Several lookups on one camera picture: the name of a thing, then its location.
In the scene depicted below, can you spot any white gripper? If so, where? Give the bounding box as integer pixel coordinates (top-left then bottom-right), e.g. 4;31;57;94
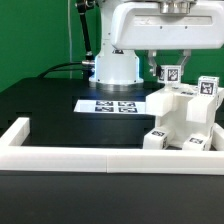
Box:
111;1;224;77

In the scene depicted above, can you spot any white chair back part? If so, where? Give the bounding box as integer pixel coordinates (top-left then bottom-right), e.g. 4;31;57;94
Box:
145;84;224;124

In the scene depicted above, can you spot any white U-shaped frame fence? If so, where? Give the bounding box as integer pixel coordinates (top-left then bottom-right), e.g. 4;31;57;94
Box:
0;117;224;175

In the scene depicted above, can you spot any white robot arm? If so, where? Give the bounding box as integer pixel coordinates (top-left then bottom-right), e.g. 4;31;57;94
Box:
89;0;224;91

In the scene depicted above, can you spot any black cable bundle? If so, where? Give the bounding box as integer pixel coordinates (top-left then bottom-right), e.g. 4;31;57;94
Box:
37;61;91;79

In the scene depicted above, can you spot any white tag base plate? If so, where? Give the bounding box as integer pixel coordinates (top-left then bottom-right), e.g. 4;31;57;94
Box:
74;100;145;114

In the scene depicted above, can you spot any black pole with clamp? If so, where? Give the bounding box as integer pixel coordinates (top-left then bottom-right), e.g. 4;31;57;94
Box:
75;0;95;66

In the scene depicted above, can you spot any white chair seat part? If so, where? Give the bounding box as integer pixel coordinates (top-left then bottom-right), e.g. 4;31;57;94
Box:
154;81;216;149

